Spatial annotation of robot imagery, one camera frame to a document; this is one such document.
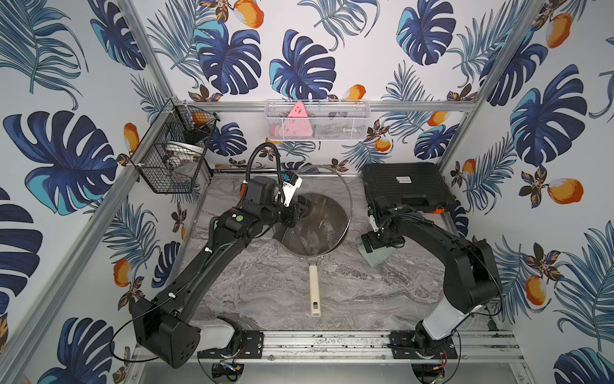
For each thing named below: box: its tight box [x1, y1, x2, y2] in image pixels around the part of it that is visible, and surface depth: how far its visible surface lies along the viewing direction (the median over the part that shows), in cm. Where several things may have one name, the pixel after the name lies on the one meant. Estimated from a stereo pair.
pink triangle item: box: [276, 100, 313, 137], surface depth 92 cm
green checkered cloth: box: [357, 236, 395, 268], surface depth 94 cm
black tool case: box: [362, 162, 458, 214], surface depth 112 cm
